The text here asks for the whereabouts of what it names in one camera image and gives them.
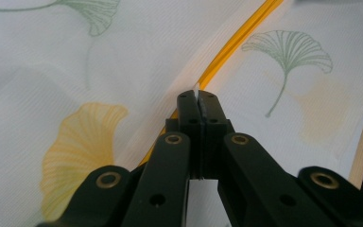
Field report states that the white ginkgo leaf print scarf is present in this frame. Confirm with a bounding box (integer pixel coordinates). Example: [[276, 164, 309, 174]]
[[0, 0, 363, 227]]

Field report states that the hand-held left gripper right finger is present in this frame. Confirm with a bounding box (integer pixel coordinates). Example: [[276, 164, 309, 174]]
[[198, 89, 236, 182]]

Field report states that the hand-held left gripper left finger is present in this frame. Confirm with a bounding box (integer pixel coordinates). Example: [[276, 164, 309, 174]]
[[164, 89, 203, 182]]

